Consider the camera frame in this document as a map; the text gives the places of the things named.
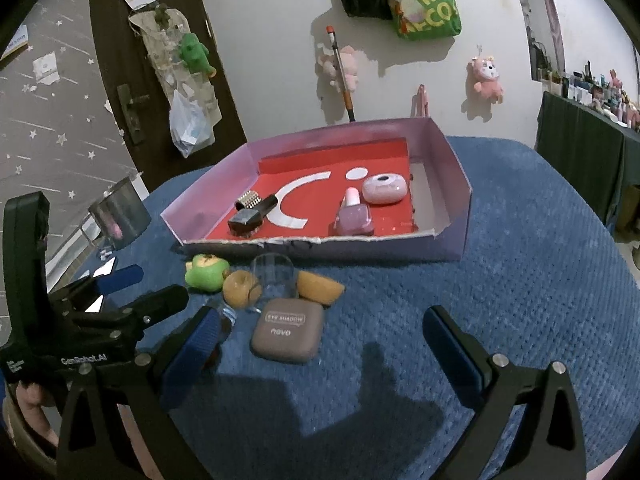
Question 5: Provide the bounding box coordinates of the green frog toy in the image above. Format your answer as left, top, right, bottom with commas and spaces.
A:
184, 254, 231, 292

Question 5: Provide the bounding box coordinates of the brown eye shadow case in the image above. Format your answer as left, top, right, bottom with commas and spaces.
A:
250, 298, 324, 364

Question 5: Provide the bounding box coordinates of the clear nail polish black cap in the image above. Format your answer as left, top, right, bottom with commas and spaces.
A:
228, 194, 278, 236

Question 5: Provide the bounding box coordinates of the orange round lid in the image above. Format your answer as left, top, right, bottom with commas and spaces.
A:
296, 271, 345, 307

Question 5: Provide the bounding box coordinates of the person's left hand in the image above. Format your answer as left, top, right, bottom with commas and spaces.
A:
16, 382, 58, 448

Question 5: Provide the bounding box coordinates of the orange round jar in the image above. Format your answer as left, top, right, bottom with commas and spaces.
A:
222, 270, 262, 310

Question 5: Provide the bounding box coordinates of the clear glass cup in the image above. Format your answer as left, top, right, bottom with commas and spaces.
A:
250, 252, 298, 313

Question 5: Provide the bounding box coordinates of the blue textured table mat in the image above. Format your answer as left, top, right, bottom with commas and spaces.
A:
74, 135, 640, 480

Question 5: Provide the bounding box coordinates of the small silver comb clip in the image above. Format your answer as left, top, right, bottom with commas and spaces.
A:
234, 190, 262, 211

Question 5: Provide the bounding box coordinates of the purple nail polish bottle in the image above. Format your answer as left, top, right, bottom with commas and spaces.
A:
334, 188, 374, 236

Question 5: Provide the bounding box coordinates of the purple cardboard tray red liner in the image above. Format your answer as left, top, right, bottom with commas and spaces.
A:
162, 118, 472, 261

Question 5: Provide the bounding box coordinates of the hanging plastic bag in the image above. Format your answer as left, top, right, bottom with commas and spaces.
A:
169, 90, 215, 158

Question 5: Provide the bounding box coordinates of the pink round compact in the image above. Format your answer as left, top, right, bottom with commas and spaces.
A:
361, 174, 408, 205

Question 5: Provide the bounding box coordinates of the dark green side table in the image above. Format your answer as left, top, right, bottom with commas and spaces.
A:
535, 91, 639, 230

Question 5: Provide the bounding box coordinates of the green plush frog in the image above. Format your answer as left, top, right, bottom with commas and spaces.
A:
179, 32, 217, 78

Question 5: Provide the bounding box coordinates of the clear hanging door organizer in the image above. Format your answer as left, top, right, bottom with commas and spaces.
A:
129, 4, 222, 127

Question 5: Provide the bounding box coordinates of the pink bear plush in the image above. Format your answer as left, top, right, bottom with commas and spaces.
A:
469, 56, 504, 104

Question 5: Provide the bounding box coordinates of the pink pig plush behind stick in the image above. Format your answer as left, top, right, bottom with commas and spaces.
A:
317, 46, 358, 93

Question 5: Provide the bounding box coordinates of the dark brown door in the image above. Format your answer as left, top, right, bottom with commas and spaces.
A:
89, 0, 246, 191

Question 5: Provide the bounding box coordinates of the green tote bag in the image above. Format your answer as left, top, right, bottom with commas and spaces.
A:
388, 0, 462, 41

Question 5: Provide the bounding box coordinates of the metal cup with handle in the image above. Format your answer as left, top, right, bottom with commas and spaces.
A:
88, 177, 151, 250

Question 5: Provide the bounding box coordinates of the brass door handle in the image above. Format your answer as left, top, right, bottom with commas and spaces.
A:
117, 84, 150, 145

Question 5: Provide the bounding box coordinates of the pink wall hook toy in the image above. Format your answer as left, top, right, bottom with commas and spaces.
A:
412, 84, 430, 117

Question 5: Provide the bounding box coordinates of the orange handled mop stick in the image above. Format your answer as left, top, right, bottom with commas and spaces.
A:
326, 25, 356, 122

